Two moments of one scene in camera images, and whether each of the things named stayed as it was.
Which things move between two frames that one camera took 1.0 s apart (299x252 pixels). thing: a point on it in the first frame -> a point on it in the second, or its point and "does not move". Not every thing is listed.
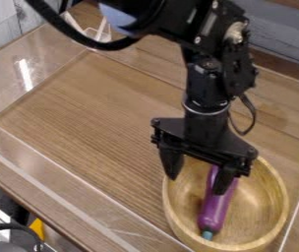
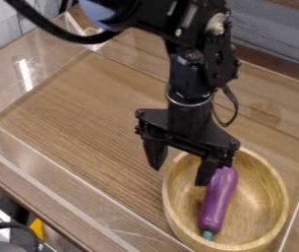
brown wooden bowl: [255, 217] does not move
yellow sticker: [37, 227] does not move
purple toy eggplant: [215, 206] does not move
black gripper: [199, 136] -> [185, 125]
